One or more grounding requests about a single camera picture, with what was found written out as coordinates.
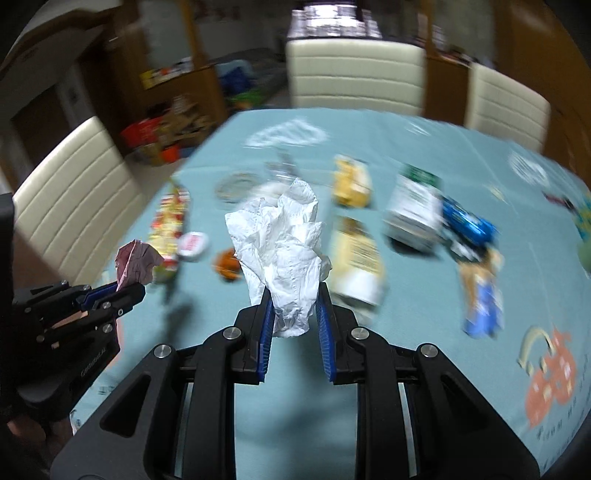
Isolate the wooden shelf divider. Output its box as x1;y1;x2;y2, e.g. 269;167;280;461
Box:
111;1;228;152

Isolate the red yellow candy wrapper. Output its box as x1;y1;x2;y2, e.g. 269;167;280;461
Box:
147;181;190;283

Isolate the pink paper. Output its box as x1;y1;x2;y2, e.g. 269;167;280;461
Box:
114;240;163;290

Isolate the light blue tablecloth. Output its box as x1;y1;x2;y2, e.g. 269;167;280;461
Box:
68;106;591;480

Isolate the small white round lid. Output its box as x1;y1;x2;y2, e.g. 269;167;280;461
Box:
176;231;209;261

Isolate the blue bag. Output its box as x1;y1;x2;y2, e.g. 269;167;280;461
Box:
219;67;253;97

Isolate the beige blue snack wrapper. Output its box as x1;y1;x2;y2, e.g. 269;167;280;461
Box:
459;248;504;338

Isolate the knitted teal yellow coaster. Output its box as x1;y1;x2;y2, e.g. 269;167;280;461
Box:
573;194;591;242

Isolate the cream chair far right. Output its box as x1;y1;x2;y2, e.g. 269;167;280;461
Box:
465;63;551;153

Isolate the person's left hand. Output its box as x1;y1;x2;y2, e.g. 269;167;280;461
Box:
7;416;73;463

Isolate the yellow white snack bag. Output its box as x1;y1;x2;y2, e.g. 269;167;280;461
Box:
328;216;386;307

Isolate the clear round glass coaster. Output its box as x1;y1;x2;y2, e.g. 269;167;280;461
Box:
214;172;260;204

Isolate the white tissue paper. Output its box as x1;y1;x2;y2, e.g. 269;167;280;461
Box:
225;178;332;338

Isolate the green mug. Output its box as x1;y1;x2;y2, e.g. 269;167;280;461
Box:
577;239;591;273

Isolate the green white milk carton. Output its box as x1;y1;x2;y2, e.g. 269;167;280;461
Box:
384;164;443;254

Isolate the small yellow snack wrapper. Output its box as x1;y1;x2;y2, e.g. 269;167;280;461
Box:
332;155;373;208

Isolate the shiny blue foil wrapper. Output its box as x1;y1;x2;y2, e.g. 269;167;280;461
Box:
442;197;497;251

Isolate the silver foil blister pack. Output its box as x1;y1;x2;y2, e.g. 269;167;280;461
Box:
266;149;300;184

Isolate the pile of cardboard boxes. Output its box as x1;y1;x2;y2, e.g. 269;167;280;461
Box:
155;95;216;148

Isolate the cream chair far centre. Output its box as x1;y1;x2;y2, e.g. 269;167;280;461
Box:
287;38;426;116

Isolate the cream chair left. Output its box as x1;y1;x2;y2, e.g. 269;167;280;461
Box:
13;116;147;284

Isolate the orange cellophane wrapper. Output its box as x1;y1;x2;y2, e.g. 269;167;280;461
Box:
213;248;242;282

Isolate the cream chair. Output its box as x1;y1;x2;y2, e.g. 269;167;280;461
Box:
13;116;147;284
465;63;551;153
287;38;426;116

